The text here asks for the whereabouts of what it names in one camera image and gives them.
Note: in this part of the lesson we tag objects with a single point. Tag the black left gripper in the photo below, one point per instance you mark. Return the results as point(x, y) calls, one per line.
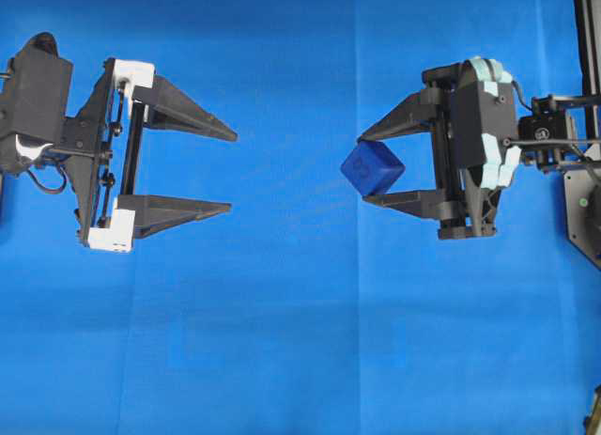
point(107, 223)

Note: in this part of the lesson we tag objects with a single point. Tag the blue table cloth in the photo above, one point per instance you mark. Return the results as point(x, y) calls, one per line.
point(303, 310)

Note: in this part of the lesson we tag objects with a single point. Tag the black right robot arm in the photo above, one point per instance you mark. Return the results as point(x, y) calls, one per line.
point(547, 136)

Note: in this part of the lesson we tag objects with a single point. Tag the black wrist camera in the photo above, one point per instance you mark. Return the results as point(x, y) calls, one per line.
point(483, 114)
point(33, 102)

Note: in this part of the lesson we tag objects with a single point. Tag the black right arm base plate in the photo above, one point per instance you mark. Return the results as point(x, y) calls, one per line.
point(582, 204)

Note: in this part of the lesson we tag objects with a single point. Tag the black aluminium frame rail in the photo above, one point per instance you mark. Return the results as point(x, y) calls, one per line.
point(587, 14)

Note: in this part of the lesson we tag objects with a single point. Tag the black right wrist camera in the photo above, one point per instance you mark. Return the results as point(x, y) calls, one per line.
point(483, 114)

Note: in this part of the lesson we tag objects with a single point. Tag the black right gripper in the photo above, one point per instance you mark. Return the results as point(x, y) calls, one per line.
point(473, 209)

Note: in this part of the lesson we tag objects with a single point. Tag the blue block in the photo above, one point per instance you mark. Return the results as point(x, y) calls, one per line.
point(372, 168)

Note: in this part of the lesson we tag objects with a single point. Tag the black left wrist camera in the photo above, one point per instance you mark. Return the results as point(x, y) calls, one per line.
point(33, 102)

